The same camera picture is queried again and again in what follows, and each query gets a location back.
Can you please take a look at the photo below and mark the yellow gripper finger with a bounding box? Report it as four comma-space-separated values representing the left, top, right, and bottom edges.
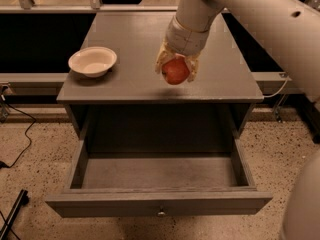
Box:
155, 42, 183, 74
185, 54, 200, 82

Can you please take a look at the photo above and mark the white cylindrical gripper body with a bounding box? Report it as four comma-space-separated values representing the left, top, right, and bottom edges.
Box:
165, 17, 209, 56

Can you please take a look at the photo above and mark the red apple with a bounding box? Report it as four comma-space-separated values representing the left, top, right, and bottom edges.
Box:
162, 58, 190, 85

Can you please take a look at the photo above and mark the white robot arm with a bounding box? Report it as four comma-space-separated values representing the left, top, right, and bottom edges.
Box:
156, 0, 320, 240

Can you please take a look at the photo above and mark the open grey top drawer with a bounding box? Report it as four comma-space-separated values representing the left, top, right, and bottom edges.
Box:
46, 140, 272, 217

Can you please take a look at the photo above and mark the silver drawer knob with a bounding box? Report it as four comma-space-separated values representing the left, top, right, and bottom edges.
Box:
157, 209, 166, 217

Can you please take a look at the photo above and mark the grey wooden cabinet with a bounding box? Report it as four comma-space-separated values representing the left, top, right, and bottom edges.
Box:
57, 12, 263, 145

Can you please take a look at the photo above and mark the white ceramic bowl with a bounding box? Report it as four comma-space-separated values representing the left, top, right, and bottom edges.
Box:
68, 47, 117, 78

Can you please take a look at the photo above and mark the black stand leg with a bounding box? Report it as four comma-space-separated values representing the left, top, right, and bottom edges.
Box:
0, 189, 29, 240

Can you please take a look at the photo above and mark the metal railing frame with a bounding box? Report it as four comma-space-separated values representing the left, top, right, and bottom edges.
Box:
0, 0, 320, 97

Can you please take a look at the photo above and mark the white cable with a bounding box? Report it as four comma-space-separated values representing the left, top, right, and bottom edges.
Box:
263, 75, 290, 100

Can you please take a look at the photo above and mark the black floor cable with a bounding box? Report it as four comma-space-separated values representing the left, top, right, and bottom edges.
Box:
0, 93, 37, 170

